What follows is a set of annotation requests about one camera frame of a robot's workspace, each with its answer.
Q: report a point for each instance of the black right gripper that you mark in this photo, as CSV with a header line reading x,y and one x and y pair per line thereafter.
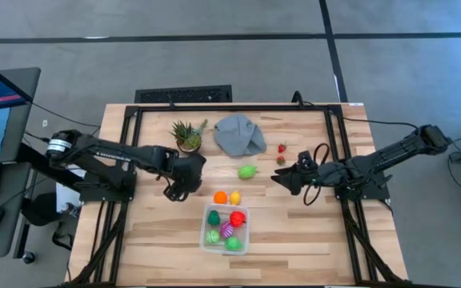
x,y
312,174

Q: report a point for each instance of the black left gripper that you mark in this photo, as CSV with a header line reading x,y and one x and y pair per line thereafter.
x,y
186,170

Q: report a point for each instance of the red toy strawberry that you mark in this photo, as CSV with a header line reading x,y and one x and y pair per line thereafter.
x,y
281,148
280,161

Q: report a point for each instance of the orange toy fruit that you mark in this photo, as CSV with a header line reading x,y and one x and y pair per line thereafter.
x,y
220,198

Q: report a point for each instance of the dark green toy pepper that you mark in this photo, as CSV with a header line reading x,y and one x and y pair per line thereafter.
x,y
213,218

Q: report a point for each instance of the purple striped toy vegetable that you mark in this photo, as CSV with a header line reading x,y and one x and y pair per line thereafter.
x,y
227,230

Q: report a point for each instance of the bright green toy fruit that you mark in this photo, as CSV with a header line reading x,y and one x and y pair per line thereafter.
x,y
233,243

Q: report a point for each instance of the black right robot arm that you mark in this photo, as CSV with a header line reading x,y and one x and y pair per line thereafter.
x,y
390,154

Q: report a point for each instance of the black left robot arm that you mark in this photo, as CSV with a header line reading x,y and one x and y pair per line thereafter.
x,y
106,152

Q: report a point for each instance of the potted succulent plant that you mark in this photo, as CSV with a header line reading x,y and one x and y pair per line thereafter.
x,y
188,138

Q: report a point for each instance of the light green stemmed toy fruit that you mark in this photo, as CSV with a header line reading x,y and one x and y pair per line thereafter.
x,y
247,172

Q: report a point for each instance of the yellow toy lemon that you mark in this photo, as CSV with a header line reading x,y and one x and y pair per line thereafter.
x,y
235,198

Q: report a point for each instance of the crumpled grey cloth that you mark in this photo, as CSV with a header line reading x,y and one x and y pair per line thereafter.
x,y
238,136

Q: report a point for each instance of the black floor grate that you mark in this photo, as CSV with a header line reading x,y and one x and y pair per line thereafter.
x,y
182,95

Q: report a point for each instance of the clear plastic container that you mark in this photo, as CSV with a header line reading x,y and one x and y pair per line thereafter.
x,y
205,250

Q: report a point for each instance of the white paper sheet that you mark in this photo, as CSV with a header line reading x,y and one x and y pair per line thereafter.
x,y
68,200

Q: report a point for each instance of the grey desk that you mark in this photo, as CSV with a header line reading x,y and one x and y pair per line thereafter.
x,y
18,80

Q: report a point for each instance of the black metal table frame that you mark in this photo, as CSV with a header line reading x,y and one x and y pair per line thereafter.
x,y
234,108

